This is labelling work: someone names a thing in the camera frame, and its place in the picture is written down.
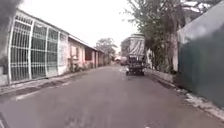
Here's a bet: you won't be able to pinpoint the truck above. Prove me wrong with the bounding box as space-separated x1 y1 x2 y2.
125 33 147 77

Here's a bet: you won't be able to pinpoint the roadside trees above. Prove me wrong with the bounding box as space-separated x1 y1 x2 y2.
123 0 224 74

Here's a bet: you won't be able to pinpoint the grey asphalt road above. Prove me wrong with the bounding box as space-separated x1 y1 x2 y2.
0 64 224 128

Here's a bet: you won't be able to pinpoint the pink building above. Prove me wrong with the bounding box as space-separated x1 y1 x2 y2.
66 34 106 73

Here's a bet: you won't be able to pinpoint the tree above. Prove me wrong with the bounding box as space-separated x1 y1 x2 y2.
95 37 118 66

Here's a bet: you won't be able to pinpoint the white grille gate building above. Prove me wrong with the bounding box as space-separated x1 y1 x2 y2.
6 9 69 84

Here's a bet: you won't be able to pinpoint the concrete kerb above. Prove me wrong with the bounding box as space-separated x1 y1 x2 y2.
144 68 224 121
0 66 101 101

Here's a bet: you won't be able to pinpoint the dark green wall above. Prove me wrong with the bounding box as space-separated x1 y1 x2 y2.
175 1 224 109

